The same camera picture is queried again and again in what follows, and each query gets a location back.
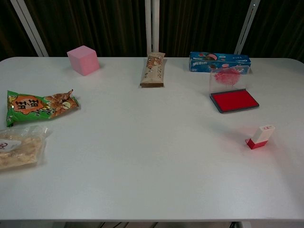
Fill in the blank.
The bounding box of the clear bag of beige snacks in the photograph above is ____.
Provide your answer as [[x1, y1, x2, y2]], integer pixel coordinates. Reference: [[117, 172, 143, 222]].
[[0, 125, 53, 171]]

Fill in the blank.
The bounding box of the white slanted frame pole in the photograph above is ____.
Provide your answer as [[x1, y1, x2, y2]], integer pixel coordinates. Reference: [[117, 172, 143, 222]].
[[234, 0, 259, 55], [9, 0, 49, 57]]

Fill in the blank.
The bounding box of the blue Oreo cookie box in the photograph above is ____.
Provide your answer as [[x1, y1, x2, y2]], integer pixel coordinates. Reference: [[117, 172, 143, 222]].
[[189, 51, 252, 73]]

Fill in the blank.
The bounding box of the red ink pad, clear lid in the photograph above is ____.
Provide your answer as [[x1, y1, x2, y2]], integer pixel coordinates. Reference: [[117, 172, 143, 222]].
[[209, 66, 260, 114]]

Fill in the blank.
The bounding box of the dark pleated curtain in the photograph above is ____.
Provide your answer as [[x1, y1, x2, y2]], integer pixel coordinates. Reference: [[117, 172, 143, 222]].
[[0, 0, 304, 62]]

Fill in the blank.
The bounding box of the green and orange snack bag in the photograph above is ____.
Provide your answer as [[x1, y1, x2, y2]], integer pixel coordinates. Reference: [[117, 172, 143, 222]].
[[6, 89, 80, 127]]

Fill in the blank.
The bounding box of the white upright frame pole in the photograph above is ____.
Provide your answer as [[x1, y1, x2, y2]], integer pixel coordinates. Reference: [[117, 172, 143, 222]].
[[144, 0, 160, 54]]

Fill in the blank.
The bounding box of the pink foam cube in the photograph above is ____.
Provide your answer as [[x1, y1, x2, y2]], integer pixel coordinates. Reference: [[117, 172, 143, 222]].
[[66, 45, 100, 76]]

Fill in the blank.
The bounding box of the red and white stamp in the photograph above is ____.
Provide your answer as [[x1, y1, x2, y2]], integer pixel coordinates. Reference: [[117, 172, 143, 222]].
[[253, 125, 276, 145]]

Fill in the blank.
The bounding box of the beige snack bar packet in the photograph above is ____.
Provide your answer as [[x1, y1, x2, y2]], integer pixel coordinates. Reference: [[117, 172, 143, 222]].
[[139, 51, 166, 88]]

